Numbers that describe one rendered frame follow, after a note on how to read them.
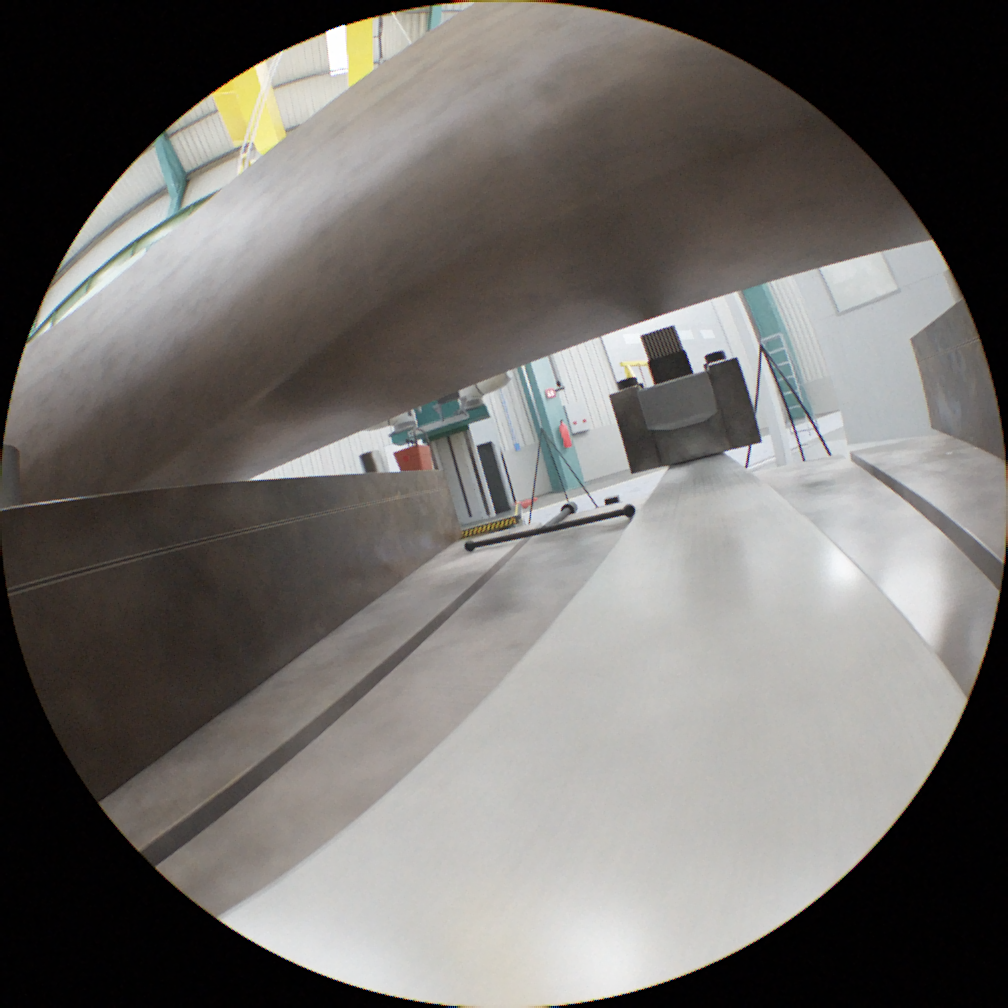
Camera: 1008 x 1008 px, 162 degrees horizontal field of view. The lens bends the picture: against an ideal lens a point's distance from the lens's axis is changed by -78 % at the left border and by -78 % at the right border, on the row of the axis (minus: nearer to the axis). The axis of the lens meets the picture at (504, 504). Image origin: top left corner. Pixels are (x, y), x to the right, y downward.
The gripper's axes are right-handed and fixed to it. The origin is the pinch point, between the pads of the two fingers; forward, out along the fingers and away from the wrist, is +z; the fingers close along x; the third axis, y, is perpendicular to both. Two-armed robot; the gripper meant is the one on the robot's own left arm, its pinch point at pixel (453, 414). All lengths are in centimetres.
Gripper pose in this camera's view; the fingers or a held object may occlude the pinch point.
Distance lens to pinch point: 205.9
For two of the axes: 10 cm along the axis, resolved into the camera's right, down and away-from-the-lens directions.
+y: -0.5, 0.8, -10.0
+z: 2.7, 9.6, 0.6
